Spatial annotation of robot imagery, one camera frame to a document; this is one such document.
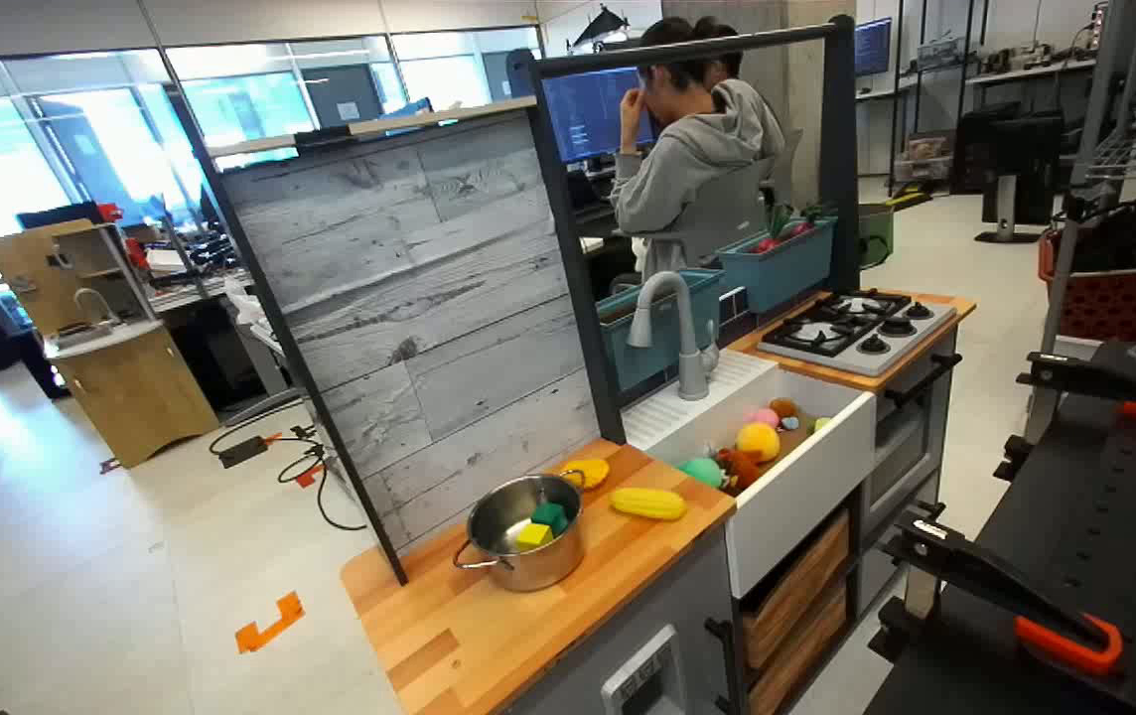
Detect steel cooking pot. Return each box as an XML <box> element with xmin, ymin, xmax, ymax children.
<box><xmin>448</xmin><ymin>472</ymin><xmax>587</xmax><ymax>596</ymax></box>

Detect black kitchen frame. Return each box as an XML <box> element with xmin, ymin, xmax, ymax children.
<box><xmin>522</xmin><ymin>12</ymin><xmax>862</xmax><ymax>449</ymax></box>

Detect grey toy stove top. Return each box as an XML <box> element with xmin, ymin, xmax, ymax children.
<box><xmin>758</xmin><ymin>288</ymin><xmax>963</xmax><ymax>383</ymax></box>

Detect yellow lemon toy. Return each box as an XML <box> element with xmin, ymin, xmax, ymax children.
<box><xmin>558</xmin><ymin>453</ymin><xmax>615</xmax><ymax>498</ymax></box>

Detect wooden toy kitchen cabinet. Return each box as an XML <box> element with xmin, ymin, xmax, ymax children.
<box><xmin>338</xmin><ymin>289</ymin><xmax>981</xmax><ymax>715</ymax></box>

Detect plywood cabinet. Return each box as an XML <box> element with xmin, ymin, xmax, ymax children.
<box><xmin>0</xmin><ymin>215</ymin><xmax>223</xmax><ymax>472</ymax></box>

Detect grey wood backsplash panel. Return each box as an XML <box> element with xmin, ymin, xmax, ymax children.
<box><xmin>215</xmin><ymin>106</ymin><xmax>604</xmax><ymax>566</ymax></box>

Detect person in grey hoodie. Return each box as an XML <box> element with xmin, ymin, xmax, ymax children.
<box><xmin>608</xmin><ymin>12</ymin><xmax>791</xmax><ymax>278</ymax></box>

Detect black floor cable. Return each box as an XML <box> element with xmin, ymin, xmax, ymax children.
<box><xmin>205</xmin><ymin>419</ymin><xmax>378</xmax><ymax>538</ymax></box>

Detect brown toy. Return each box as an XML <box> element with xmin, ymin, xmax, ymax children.
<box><xmin>714</xmin><ymin>446</ymin><xmax>765</xmax><ymax>498</ymax></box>

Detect white toy sink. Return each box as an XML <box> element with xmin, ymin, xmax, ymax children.
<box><xmin>620</xmin><ymin>351</ymin><xmax>881</xmax><ymax>599</ymax></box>

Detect green round toy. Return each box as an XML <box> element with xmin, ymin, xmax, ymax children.
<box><xmin>679</xmin><ymin>453</ymin><xmax>732</xmax><ymax>491</ymax></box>

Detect yellow toy in pot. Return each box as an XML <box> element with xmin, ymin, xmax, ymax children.
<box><xmin>502</xmin><ymin>518</ymin><xmax>558</xmax><ymax>558</ymax></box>

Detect yellow round toy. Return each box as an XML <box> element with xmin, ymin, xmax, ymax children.
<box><xmin>734</xmin><ymin>419</ymin><xmax>787</xmax><ymax>465</ymax></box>

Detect blue computer monitor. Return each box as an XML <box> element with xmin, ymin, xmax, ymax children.
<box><xmin>540</xmin><ymin>65</ymin><xmax>658</xmax><ymax>170</ymax></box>

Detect green toy in pot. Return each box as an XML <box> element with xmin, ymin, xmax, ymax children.
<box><xmin>530</xmin><ymin>498</ymin><xmax>577</xmax><ymax>538</ymax></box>

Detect grey toy faucet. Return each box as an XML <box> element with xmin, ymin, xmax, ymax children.
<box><xmin>622</xmin><ymin>266</ymin><xmax>722</xmax><ymax>404</ymax></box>

